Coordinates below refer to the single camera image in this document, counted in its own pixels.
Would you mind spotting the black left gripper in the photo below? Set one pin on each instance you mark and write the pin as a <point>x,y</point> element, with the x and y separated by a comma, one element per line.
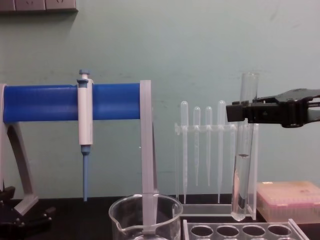
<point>15,228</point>

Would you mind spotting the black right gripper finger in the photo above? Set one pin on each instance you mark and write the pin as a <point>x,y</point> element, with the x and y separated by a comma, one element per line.
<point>297,94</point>
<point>262,112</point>

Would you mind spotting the glass test tube with liquid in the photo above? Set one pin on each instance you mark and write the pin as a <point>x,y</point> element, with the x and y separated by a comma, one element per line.
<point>243,180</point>

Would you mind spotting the long plastic transfer pipette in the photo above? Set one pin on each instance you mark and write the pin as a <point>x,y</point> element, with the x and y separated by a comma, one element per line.
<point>184,110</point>
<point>221,110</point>
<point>232,135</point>

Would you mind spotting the short plastic transfer pipette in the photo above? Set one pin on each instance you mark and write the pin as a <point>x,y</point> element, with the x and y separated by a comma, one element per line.
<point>196,115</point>
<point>208,115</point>

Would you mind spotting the pink pipette tip box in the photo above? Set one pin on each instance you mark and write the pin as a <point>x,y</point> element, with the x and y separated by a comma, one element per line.
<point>287,200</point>

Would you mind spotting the clear glass beaker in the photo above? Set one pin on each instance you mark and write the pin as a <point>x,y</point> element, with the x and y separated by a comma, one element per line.
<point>119,212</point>

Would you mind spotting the blue and grey pipette stand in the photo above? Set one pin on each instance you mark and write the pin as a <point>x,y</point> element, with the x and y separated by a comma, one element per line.
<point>50,105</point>

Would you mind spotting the white and blue micropipette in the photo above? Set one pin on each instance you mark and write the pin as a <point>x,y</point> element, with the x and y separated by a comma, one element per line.
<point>85,120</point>

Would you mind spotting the clear acrylic dropper rack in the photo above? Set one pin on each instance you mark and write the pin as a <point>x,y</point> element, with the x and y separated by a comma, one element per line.
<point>205,209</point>

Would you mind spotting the clear test tube rack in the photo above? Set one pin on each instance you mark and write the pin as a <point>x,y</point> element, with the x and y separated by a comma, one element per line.
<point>187,231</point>

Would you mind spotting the grey wall socket panel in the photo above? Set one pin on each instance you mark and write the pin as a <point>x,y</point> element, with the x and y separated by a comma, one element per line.
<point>37,5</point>

